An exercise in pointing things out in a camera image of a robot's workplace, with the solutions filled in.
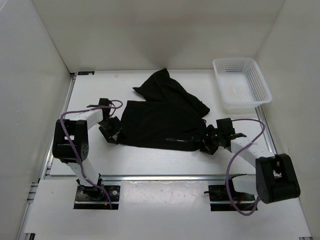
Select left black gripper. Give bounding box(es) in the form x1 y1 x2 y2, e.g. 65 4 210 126
97 116 127 144

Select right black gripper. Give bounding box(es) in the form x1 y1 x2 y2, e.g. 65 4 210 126
193 124 224 155

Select black shorts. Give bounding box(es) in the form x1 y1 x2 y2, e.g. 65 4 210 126
117 68 210 152

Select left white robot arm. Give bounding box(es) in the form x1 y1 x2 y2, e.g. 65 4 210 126
52 105 123 200

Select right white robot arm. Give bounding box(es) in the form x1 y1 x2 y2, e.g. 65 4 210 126
201 125 301 204

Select white plastic perforated basket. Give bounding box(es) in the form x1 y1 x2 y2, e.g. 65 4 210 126
212 57 272 112

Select blue label sticker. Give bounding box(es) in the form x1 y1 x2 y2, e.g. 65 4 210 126
77 71 95 76

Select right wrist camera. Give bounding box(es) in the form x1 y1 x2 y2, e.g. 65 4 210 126
216 118 247 140

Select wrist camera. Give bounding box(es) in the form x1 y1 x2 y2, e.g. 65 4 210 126
86 98 112 116
216 118 247 140

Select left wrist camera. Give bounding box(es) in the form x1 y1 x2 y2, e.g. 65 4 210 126
86 98 112 116

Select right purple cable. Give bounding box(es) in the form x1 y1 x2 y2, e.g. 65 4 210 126
224 118 266 216

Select right side aluminium rail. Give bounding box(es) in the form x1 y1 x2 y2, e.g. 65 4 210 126
255 106 278 154

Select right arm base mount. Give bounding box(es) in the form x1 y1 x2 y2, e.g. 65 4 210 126
203 174 258 214

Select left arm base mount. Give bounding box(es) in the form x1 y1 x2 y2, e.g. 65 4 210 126
73 184 121 210

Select aluminium table edge rail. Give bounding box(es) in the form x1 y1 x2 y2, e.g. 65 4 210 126
39 173 261 183

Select left side aluminium rail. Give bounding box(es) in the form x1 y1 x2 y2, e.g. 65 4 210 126
26 72 77 203

